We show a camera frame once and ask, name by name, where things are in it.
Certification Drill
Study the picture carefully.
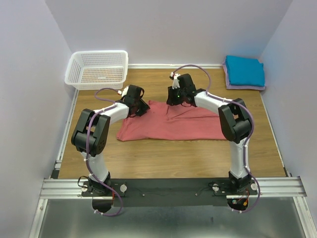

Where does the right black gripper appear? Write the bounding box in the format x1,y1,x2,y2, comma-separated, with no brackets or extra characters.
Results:
165,85,185,107

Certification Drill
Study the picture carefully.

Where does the pink t shirt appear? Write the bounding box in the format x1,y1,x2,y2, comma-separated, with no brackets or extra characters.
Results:
116,101,225,141

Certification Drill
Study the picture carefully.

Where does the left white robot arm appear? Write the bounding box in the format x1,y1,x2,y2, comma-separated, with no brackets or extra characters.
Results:
71,85,150,196

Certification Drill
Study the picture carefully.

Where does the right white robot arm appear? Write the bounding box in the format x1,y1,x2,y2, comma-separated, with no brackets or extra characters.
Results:
166,72,254,194

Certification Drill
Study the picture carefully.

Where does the folded lavender t shirt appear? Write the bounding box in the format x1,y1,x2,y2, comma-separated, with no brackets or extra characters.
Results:
222,62,266,91

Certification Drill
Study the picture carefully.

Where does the white plastic basket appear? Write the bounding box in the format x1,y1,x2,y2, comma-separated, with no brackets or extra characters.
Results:
64,50,128,90

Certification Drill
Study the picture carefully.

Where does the folded teal t shirt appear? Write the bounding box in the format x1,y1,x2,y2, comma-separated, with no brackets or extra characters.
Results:
225,56,265,87

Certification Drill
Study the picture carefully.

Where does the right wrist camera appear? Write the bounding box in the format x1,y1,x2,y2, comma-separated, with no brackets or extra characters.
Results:
170,72,180,89

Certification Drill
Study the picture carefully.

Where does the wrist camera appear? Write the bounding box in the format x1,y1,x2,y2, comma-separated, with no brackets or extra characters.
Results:
117,85,129,97
170,72,180,89

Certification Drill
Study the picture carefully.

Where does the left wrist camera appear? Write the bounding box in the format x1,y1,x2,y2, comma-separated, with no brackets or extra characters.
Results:
117,85,129,97

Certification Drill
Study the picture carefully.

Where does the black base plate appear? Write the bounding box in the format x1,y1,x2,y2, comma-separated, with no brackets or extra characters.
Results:
77,178,258,215

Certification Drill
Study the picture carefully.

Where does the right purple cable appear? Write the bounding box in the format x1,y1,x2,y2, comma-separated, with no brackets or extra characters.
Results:
169,64,262,214

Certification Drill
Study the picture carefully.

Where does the aluminium rail frame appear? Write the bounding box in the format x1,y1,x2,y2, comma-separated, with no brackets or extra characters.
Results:
28,90,309,238

